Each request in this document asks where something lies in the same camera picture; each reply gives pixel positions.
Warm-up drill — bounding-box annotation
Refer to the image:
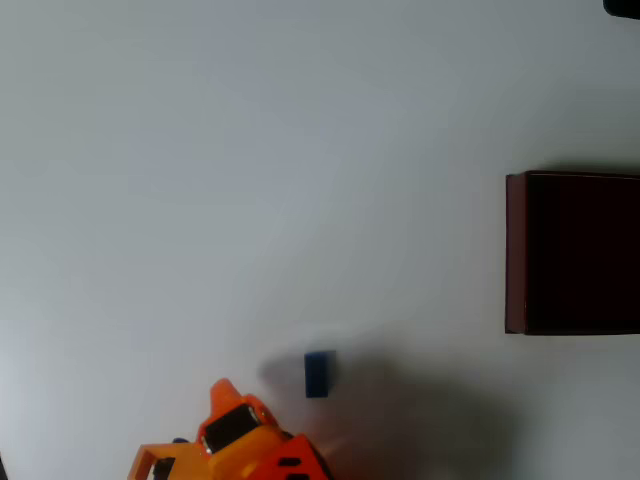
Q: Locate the small blue block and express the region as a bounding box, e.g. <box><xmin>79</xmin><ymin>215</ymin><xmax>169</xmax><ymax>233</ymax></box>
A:
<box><xmin>303</xmin><ymin>349</ymin><xmax>337</xmax><ymax>400</ymax></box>

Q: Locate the dark red box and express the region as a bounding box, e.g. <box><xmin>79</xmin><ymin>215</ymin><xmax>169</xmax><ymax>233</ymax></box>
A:
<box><xmin>504</xmin><ymin>170</ymin><xmax>640</xmax><ymax>336</ymax></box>

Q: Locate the black object at image corner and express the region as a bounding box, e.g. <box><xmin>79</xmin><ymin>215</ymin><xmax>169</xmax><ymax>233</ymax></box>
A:
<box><xmin>602</xmin><ymin>0</ymin><xmax>640</xmax><ymax>20</ymax></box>

